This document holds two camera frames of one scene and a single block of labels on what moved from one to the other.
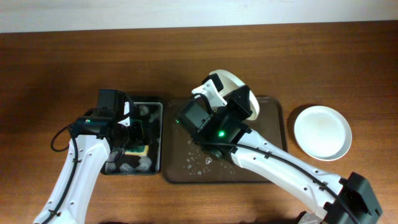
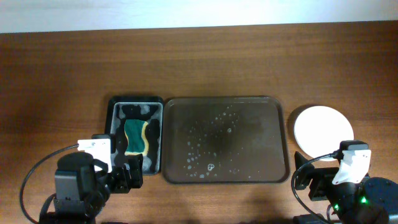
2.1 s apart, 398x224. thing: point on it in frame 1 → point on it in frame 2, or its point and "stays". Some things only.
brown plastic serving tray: x=185 y=162 stays
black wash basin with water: x=149 y=109 stays
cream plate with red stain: x=231 y=82 → x=319 y=130
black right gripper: x=241 y=101 → x=313 y=182
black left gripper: x=138 y=134 → x=123 y=178
